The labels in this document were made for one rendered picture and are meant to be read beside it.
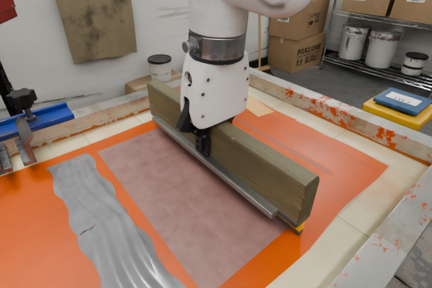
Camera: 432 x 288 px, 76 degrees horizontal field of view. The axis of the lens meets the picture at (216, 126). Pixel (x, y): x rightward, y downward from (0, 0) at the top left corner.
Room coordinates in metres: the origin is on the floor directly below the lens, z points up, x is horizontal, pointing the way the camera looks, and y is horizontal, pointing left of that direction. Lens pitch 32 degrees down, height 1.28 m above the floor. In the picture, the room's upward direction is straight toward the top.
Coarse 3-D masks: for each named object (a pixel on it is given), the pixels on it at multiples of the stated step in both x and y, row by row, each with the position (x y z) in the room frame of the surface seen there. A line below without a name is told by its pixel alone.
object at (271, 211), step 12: (156, 120) 0.48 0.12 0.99; (168, 132) 0.44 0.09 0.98; (180, 144) 0.41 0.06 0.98; (192, 144) 0.40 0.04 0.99; (216, 168) 0.33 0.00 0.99; (228, 180) 0.31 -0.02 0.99; (240, 180) 0.31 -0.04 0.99; (240, 192) 0.29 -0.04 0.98; (252, 192) 0.28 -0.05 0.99; (264, 204) 0.26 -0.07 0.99
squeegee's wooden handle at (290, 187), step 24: (168, 96) 0.46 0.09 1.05; (168, 120) 0.46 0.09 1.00; (216, 144) 0.35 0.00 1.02; (240, 144) 0.31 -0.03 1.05; (264, 144) 0.31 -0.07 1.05; (240, 168) 0.31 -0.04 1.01; (264, 168) 0.27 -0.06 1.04; (288, 168) 0.26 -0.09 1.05; (264, 192) 0.27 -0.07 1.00; (288, 192) 0.24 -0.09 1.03; (312, 192) 0.24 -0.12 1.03; (288, 216) 0.24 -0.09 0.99
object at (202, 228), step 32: (288, 128) 0.50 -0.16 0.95; (320, 160) 0.39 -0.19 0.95; (352, 160) 0.39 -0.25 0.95; (192, 192) 0.31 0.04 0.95; (224, 192) 0.31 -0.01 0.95; (320, 192) 0.31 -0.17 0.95; (352, 192) 0.31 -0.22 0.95; (160, 224) 0.25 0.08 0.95; (192, 224) 0.25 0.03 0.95; (224, 224) 0.25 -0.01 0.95; (256, 224) 0.25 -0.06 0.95; (320, 224) 0.25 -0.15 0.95; (64, 256) 0.21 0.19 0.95; (160, 256) 0.21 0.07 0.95; (192, 256) 0.21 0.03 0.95; (224, 256) 0.21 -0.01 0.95; (256, 256) 0.21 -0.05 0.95; (288, 256) 0.21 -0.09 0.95
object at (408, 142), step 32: (128, 96) 0.58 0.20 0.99; (288, 96) 0.62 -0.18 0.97; (320, 96) 0.58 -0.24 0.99; (64, 128) 0.47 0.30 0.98; (352, 128) 0.49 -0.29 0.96; (384, 128) 0.45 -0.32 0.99; (416, 160) 0.39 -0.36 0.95; (416, 192) 0.28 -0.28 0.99; (384, 224) 0.22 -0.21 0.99; (416, 224) 0.22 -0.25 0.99; (384, 256) 0.18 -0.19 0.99
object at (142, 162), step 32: (64, 160) 0.39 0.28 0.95; (96, 160) 0.39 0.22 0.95; (128, 160) 0.39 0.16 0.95; (160, 160) 0.39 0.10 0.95; (192, 160) 0.39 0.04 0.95; (0, 192) 0.31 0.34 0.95; (32, 192) 0.31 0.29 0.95; (128, 192) 0.31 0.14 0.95; (160, 192) 0.31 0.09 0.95; (0, 224) 0.25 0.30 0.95; (32, 224) 0.25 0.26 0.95; (64, 224) 0.25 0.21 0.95; (0, 256) 0.21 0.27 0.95; (32, 256) 0.21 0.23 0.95
